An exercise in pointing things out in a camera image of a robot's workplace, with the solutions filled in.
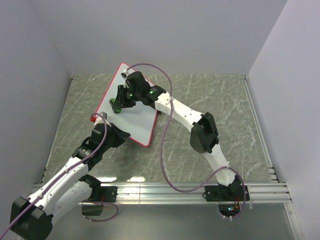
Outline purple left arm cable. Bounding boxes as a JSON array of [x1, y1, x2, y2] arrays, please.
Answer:
[[0, 112, 120, 235]]

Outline aluminium front rail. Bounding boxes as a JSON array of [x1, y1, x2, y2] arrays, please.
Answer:
[[27, 181, 293, 206]]

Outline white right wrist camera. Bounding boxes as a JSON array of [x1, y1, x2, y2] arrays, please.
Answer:
[[120, 69, 129, 79]]

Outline green bone-shaped eraser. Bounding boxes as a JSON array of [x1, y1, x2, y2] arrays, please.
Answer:
[[109, 98, 122, 114]]

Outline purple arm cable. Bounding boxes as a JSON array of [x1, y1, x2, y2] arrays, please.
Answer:
[[0, 112, 120, 235], [123, 62, 246, 221]]

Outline aluminium right side rail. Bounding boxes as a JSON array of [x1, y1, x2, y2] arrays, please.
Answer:
[[241, 75, 279, 183]]

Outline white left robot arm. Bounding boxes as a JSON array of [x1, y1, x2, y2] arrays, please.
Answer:
[[9, 123, 130, 240]]

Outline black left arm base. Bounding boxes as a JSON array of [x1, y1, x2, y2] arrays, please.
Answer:
[[89, 186, 118, 203]]

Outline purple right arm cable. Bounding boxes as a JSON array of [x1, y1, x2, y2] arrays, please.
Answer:
[[123, 62, 246, 221]]

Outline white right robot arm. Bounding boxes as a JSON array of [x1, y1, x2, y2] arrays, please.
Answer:
[[110, 70, 246, 200]]

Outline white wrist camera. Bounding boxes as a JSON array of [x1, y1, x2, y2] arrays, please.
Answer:
[[90, 112, 111, 126], [120, 69, 129, 79]]

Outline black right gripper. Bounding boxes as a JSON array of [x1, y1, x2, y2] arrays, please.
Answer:
[[113, 85, 141, 110]]

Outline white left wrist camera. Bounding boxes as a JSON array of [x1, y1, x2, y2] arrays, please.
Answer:
[[90, 112, 111, 126]]

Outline pink-framed whiteboard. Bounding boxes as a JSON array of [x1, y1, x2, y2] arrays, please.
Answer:
[[96, 62, 158, 147]]

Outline aluminium rail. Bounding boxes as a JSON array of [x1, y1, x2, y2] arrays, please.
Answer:
[[27, 181, 293, 206], [241, 75, 279, 183]]

